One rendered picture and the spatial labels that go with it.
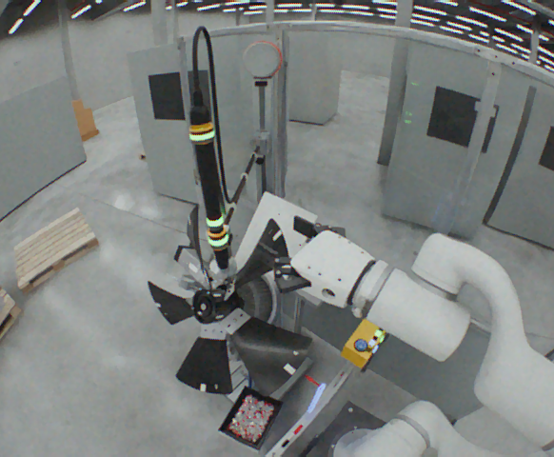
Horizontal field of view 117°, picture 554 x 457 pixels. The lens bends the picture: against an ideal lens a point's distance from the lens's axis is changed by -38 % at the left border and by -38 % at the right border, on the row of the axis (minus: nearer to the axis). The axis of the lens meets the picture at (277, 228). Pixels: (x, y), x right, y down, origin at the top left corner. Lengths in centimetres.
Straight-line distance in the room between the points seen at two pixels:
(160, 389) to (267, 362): 146
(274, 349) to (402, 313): 54
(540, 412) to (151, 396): 214
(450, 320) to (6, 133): 607
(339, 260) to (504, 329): 24
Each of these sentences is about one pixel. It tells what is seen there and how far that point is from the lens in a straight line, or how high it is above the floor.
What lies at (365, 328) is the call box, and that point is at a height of 107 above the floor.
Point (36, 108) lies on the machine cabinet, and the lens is 616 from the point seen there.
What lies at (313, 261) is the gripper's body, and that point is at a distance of 38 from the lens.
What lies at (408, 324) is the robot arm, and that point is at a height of 167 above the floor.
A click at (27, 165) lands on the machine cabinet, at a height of 66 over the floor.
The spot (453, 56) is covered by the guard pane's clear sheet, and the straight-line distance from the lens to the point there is 98.
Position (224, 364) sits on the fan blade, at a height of 101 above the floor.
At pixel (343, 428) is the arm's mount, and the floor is 95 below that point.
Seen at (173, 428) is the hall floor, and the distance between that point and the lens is 208.
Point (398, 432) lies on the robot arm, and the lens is 64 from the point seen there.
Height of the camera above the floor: 195
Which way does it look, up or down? 39 degrees down
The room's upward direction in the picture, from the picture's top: straight up
